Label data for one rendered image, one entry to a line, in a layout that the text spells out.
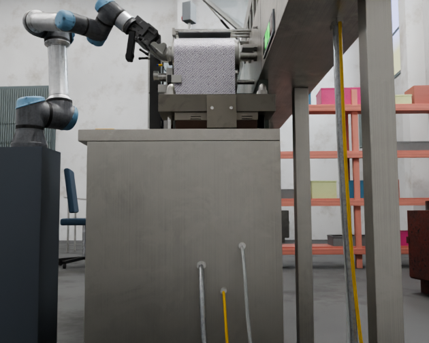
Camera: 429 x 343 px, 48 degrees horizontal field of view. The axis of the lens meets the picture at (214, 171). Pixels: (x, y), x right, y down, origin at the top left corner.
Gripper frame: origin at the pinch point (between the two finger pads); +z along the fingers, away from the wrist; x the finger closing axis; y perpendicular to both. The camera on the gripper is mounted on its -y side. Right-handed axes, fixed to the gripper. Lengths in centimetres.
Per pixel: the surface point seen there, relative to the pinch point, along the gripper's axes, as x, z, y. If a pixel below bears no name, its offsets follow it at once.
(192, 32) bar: 23.5, -5.2, 22.6
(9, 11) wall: 929, -614, 28
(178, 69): -6.1, 7.8, -0.2
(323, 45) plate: -42, 46, 28
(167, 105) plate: -25.8, 18.2, -15.9
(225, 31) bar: 24.3, 5.9, 32.8
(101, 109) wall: 912, -289, -12
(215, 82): -6.1, 22.1, 5.2
